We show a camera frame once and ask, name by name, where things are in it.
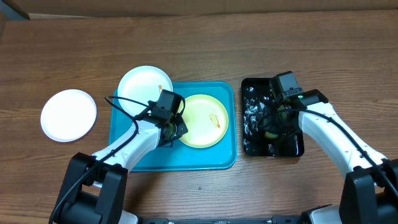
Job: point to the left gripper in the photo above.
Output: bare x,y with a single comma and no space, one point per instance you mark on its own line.
183,128

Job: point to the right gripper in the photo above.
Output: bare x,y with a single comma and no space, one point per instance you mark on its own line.
272,126

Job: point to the green yellow sponge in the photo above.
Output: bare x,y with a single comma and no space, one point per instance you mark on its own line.
269,135

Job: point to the yellow plate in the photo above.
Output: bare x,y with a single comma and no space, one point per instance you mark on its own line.
206,119

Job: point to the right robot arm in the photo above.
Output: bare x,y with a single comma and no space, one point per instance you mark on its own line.
370,190

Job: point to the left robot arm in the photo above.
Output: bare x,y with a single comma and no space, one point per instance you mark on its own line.
94,186

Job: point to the black water tray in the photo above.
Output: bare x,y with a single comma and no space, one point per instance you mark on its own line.
256,95

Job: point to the teal plastic tray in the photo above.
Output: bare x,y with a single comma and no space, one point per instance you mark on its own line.
181,157

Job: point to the white plate with orange stain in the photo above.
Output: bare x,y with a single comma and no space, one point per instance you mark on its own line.
142,84

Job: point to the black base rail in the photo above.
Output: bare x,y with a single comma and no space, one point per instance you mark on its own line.
284,219

